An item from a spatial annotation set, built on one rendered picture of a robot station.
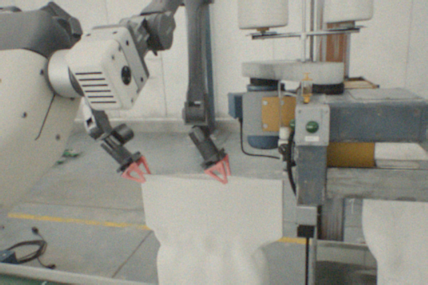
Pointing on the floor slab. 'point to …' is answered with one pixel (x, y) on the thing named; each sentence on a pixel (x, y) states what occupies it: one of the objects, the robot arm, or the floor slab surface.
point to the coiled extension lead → (33, 252)
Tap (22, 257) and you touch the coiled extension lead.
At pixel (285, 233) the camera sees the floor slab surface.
